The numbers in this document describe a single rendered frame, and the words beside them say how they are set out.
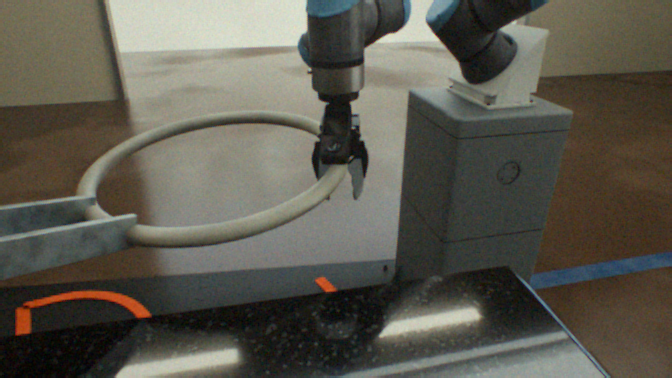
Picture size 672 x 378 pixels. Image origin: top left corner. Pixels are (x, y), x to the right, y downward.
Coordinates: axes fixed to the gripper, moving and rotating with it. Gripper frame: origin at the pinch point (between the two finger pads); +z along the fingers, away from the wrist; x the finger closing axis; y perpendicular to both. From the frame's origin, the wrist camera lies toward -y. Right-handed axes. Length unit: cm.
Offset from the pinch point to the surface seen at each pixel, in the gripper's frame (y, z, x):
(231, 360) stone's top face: -36.5, 1.5, 11.5
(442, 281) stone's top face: -19.3, 3.7, -16.3
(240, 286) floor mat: 67, 86, 50
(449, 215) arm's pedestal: 48, 36, -31
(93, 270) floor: 75, 85, 122
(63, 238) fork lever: -29.3, -11.3, 33.2
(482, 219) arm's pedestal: 51, 40, -43
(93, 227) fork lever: -26.0, -10.7, 31.3
